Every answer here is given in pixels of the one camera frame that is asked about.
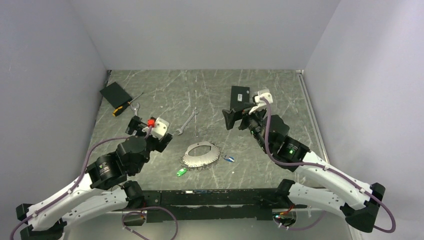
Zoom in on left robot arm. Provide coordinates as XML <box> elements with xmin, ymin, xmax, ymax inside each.
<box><xmin>14</xmin><ymin>116</ymin><xmax>173</xmax><ymax>240</ymax></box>

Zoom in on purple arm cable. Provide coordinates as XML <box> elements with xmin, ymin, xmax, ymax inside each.
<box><xmin>9</xmin><ymin>127</ymin><xmax>153</xmax><ymax>240</ymax></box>
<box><xmin>258</xmin><ymin>96</ymin><xmax>397</xmax><ymax>234</ymax></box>

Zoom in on aluminium rail right side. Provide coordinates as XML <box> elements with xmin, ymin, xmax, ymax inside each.
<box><xmin>296</xmin><ymin>69</ymin><xmax>354</xmax><ymax>210</ymax></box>

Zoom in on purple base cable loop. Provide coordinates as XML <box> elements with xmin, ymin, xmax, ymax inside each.
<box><xmin>121</xmin><ymin>206</ymin><xmax>181</xmax><ymax>240</ymax></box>

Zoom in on yellow handled screwdriver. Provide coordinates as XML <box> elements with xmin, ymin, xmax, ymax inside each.
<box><xmin>112</xmin><ymin>92</ymin><xmax>144</xmax><ymax>117</ymax></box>

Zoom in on steel key holder plate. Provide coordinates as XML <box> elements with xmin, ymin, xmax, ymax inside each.
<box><xmin>180</xmin><ymin>141</ymin><xmax>221</xmax><ymax>169</ymax></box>

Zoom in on large silver wrench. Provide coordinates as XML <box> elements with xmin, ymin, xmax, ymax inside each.
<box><xmin>130</xmin><ymin>102</ymin><xmax>140</xmax><ymax>116</ymax></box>

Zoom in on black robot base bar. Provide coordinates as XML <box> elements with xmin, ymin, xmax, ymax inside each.
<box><xmin>123</xmin><ymin>188</ymin><xmax>295</xmax><ymax>223</ymax></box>

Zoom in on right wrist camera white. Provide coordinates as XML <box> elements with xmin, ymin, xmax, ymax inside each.
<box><xmin>248</xmin><ymin>88</ymin><xmax>274</xmax><ymax>115</ymax></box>

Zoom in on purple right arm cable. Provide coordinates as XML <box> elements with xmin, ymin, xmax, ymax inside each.
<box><xmin>258</xmin><ymin>96</ymin><xmax>397</xmax><ymax>234</ymax></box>

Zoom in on blue key tag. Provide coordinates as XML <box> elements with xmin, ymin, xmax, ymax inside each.
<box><xmin>224</xmin><ymin>155</ymin><xmax>235</xmax><ymax>163</ymax></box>

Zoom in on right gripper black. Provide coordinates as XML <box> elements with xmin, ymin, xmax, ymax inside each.
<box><xmin>222</xmin><ymin>102</ymin><xmax>271</xmax><ymax>152</ymax></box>

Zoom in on black box on table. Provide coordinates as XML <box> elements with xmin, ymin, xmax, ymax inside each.
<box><xmin>229</xmin><ymin>85</ymin><xmax>250</xmax><ymax>109</ymax></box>

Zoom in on green key tag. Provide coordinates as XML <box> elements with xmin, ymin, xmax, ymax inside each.
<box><xmin>176</xmin><ymin>168</ymin><xmax>188</xmax><ymax>177</ymax></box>

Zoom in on small silver wrench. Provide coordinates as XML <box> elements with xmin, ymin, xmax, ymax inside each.
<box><xmin>175</xmin><ymin>107</ymin><xmax>199</xmax><ymax>136</ymax></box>

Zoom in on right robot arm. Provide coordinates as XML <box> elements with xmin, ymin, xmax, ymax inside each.
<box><xmin>222</xmin><ymin>102</ymin><xmax>388</xmax><ymax>233</ymax></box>

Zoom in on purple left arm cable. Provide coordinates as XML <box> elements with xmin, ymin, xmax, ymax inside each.
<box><xmin>9</xmin><ymin>127</ymin><xmax>153</xmax><ymax>240</ymax></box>

